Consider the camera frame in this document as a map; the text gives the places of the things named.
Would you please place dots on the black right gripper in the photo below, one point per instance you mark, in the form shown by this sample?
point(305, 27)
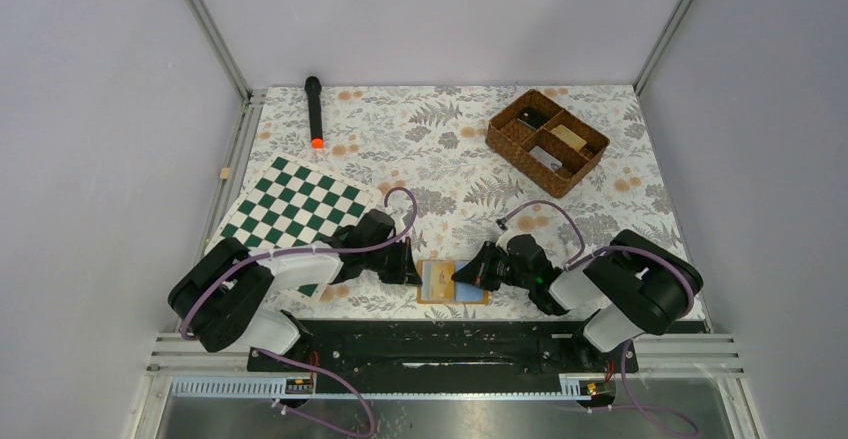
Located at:
point(479, 270)

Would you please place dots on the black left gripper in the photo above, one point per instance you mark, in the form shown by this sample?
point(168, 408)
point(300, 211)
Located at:
point(405, 272)

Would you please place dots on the gold VIP card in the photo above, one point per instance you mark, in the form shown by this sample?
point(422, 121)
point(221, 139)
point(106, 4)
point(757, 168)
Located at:
point(437, 284)

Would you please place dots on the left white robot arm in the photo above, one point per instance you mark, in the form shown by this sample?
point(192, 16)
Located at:
point(220, 299)

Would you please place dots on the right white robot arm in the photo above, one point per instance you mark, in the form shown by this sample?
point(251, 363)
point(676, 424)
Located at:
point(647, 287)

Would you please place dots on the grey card in basket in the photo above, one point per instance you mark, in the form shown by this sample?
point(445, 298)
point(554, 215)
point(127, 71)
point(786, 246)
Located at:
point(546, 158)

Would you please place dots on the floral patterned table mat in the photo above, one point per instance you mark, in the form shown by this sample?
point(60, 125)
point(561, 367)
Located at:
point(425, 145)

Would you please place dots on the brown woven divided basket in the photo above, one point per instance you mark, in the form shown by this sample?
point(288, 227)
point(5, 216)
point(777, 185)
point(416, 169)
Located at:
point(513, 140)

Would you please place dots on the green white chessboard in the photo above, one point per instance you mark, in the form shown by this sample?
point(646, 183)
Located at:
point(290, 202)

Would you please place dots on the black item in basket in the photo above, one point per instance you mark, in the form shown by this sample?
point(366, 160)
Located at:
point(532, 118)

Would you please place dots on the black marker orange cap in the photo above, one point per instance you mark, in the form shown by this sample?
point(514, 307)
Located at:
point(313, 89)

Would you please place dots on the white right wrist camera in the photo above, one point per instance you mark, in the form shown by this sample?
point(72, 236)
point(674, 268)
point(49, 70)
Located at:
point(507, 233)

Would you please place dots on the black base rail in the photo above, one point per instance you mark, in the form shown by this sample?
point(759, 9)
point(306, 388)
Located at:
point(424, 357)

